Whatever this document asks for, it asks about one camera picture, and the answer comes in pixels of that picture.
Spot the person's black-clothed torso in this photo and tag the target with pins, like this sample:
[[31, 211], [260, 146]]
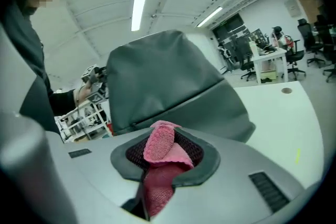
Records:
[[36, 91]]

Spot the long ceiling light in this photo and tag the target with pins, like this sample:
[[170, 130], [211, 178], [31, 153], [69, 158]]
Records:
[[140, 5], [210, 16]]

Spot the black desk monitor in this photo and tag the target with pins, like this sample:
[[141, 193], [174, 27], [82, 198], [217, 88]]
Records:
[[258, 38]]

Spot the grey backpack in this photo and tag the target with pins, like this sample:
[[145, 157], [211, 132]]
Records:
[[162, 73]]

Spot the pale storage box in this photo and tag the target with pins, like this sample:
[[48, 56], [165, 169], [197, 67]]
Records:
[[268, 69]]

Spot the pink cloth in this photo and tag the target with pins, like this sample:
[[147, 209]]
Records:
[[160, 147]]

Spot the white office desk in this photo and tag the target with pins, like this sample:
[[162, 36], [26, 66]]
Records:
[[270, 56]]

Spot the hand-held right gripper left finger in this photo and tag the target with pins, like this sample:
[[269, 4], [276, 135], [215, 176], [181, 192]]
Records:
[[92, 178]]

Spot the person's left hand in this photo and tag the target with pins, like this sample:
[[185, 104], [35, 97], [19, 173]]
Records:
[[84, 94]]

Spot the white wall notice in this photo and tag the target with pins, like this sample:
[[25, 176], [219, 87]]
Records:
[[293, 8]]

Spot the white metal shelving rack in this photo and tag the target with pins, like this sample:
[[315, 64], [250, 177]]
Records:
[[92, 112]]

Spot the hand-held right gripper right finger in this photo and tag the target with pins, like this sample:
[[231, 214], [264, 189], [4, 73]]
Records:
[[236, 173]]

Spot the dark glass double door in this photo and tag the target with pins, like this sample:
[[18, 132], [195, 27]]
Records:
[[231, 31]]

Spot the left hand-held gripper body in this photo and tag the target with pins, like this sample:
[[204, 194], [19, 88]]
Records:
[[98, 97]]

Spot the person's left forearm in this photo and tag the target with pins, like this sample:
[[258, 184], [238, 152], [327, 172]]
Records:
[[63, 102]]

